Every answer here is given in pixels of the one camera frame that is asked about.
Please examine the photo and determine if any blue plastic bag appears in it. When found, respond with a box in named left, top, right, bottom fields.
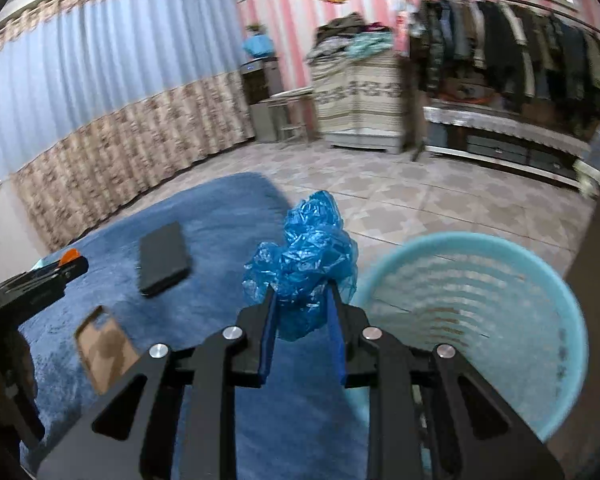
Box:
left=242, top=191, right=358, bottom=341

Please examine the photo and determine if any orange peel piece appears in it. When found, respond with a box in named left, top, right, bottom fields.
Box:
left=58, top=248, right=81, bottom=266

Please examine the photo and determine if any beige phone case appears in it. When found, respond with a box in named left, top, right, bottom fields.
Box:
left=73, top=306, right=140, bottom=394

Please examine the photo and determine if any light blue plastic basket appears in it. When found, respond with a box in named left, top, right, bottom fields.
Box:
left=350, top=232, right=588, bottom=448

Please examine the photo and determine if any blue quilted blanket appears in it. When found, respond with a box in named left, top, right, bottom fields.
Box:
left=21, top=172, right=368, bottom=479

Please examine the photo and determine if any dark wooden side table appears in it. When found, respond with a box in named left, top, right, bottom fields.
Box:
left=548, top=198, right=600, bottom=479

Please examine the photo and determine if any black laptop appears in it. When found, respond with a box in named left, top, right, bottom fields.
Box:
left=137, top=222, right=192, bottom=297

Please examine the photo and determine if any white cabinet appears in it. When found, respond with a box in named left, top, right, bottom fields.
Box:
left=0, top=179, right=48, bottom=283

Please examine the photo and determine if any low shelf with lace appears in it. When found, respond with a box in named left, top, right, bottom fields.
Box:
left=422, top=100, right=590, bottom=188

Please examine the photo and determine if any patterned cloth covered cabinet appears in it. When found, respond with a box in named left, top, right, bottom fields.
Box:
left=311, top=50, right=413, bottom=154

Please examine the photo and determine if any small white table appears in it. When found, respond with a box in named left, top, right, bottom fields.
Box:
left=265, top=87, right=313, bottom=144

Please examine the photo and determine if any blue and floral curtain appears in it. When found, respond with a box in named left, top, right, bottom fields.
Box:
left=0, top=0, right=254, bottom=250

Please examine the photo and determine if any black water dispenser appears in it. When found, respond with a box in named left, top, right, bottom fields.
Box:
left=240, top=56, right=284, bottom=143

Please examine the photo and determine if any clothes rack with garments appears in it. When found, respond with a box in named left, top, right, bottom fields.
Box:
left=396, top=0, right=600, bottom=144

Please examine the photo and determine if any blue cloth covered bottle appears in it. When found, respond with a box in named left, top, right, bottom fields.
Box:
left=242, top=34, right=276, bottom=58

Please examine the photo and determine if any pile of clothes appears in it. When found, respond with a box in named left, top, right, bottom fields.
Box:
left=306, top=12, right=393, bottom=65

